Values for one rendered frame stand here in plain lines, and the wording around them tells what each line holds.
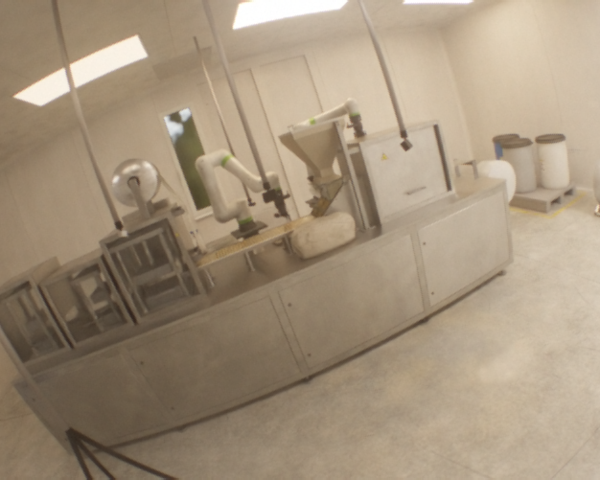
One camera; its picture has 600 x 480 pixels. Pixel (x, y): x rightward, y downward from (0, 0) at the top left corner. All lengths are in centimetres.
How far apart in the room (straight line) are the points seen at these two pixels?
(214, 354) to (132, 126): 326
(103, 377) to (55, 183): 320
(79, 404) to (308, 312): 160
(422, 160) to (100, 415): 271
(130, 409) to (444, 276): 224
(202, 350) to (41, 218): 355
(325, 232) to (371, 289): 46
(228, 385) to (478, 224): 198
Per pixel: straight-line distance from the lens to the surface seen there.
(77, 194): 472
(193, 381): 209
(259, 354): 201
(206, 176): 247
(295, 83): 472
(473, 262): 254
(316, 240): 191
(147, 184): 199
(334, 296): 197
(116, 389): 220
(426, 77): 572
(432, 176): 240
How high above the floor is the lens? 150
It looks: 17 degrees down
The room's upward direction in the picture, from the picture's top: 19 degrees counter-clockwise
